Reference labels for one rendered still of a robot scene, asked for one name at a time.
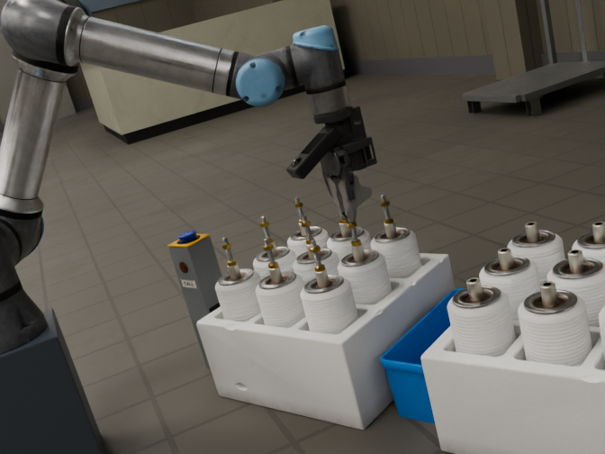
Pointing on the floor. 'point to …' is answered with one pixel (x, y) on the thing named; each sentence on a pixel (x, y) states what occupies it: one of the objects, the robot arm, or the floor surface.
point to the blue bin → (422, 330)
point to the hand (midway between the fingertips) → (346, 215)
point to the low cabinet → (291, 13)
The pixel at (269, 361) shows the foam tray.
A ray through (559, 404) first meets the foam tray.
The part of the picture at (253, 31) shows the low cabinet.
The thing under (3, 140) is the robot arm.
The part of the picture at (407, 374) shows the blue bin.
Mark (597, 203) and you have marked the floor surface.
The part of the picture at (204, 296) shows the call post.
